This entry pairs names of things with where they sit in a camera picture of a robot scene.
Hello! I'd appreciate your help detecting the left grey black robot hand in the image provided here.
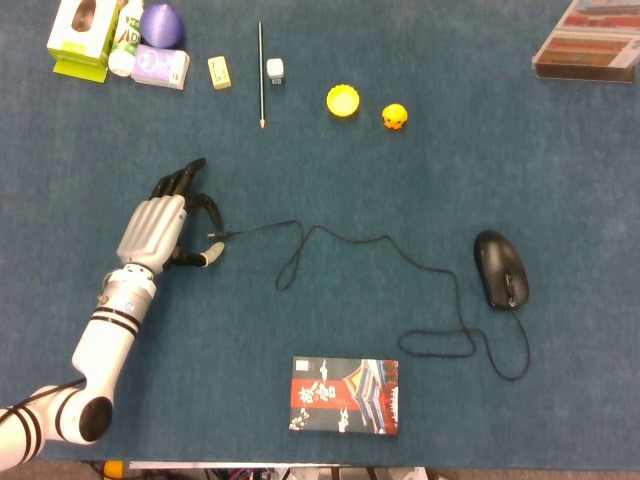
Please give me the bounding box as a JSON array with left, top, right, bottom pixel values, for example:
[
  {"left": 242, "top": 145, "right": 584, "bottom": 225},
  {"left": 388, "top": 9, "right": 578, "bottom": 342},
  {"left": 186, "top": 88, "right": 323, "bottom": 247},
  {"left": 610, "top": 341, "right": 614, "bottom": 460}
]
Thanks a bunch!
[{"left": 115, "top": 157, "right": 226, "bottom": 276}]

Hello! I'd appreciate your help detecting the green white mouse box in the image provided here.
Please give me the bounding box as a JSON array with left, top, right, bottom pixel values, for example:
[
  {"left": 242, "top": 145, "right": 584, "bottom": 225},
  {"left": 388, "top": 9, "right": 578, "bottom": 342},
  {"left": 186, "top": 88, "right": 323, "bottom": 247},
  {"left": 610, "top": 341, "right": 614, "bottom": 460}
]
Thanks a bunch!
[{"left": 46, "top": 0, "right": 121, "bottom": 84}]

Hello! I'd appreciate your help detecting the black computer mouse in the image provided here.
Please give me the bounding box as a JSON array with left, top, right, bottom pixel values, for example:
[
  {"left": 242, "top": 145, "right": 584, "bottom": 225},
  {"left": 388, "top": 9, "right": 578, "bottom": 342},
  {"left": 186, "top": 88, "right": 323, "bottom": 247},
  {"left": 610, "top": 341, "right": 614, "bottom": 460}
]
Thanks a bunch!
[{"left": 473, "top": 229, "right": 530, "bottom": 312}]

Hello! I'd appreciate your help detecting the white tissue pack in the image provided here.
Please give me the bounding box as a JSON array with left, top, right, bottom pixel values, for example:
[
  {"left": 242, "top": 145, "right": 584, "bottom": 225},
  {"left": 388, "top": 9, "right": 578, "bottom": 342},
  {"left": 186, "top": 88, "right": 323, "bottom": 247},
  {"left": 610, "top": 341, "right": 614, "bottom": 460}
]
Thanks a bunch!
[{"left": 130, "top": 43, "right": 191, "bottom": 91}]

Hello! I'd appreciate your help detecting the cream rectangular eraser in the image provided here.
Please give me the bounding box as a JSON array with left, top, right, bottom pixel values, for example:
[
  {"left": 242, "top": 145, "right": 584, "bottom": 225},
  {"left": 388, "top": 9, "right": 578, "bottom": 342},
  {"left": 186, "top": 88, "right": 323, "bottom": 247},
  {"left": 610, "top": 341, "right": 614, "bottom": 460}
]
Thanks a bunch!
[{"left": 207, "top": 55, "right": 234, "bottom": 90}]

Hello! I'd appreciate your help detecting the dark pencil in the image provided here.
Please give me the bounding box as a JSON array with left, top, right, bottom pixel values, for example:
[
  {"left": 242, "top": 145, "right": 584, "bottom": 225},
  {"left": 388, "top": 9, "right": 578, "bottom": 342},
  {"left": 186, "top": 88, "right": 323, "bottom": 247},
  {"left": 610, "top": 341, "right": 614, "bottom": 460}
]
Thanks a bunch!
[{"left": 257, "top": 21, "right": 266, "bottom": 132}]

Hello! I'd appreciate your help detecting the white bottle green label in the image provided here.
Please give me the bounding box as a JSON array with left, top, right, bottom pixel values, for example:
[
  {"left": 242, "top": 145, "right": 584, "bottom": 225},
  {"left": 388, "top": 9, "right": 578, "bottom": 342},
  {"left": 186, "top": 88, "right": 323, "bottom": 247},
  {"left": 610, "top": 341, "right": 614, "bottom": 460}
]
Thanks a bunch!
[{"left": 107, "top": 0, "right": 145, "bottom": 77}]

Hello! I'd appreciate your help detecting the matte egg-shaped ball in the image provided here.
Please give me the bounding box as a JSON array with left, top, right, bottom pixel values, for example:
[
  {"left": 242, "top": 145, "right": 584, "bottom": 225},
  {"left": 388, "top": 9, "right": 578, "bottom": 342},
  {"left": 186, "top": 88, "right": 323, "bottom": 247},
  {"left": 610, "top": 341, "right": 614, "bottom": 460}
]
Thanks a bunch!
[{"left": 139, "top": 3, "right": 187, "bottom": 50}]

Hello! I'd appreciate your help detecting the yellow bottle cap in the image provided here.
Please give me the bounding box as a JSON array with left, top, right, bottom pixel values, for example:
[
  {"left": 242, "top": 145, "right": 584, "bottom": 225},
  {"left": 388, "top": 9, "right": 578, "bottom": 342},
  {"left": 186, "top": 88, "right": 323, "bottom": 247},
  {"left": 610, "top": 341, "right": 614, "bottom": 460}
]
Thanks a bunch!
[{"left": 326, "top": 84, "right": 361, "bottom": 119}]

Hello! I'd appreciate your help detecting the palace picture booklet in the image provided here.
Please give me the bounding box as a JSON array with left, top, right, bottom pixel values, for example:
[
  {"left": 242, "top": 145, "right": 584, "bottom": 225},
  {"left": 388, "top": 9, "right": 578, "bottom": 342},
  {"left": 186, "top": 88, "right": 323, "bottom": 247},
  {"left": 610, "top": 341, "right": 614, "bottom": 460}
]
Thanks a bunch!
[{"left": 288, "top": 355, "right": 401, "bottom": 436}]

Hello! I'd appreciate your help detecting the teal table cloth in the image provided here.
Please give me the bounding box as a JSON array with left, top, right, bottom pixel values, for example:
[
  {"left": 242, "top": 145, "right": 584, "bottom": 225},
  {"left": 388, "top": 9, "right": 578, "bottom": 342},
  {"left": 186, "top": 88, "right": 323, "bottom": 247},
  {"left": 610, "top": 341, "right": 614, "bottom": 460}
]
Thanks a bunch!
[{"left": 0, "top": 0, "right": 640, "bottom": 464}]

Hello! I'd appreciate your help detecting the yellow duck toy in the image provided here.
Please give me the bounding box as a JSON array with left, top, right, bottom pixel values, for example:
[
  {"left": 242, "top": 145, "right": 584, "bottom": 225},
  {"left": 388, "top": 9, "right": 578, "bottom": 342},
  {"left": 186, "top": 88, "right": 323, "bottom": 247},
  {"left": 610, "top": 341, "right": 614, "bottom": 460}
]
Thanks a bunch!
[{"left": 381, "top": 102, "right": 409, "bottom": 132}]

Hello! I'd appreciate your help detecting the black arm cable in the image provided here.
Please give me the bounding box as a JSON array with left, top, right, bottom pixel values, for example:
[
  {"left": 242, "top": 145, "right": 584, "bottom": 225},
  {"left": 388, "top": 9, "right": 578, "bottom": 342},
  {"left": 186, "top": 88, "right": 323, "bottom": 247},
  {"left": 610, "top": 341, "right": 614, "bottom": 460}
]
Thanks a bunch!
[{"left": 0, "top": 378, "right": 87, "bottom": 417}]

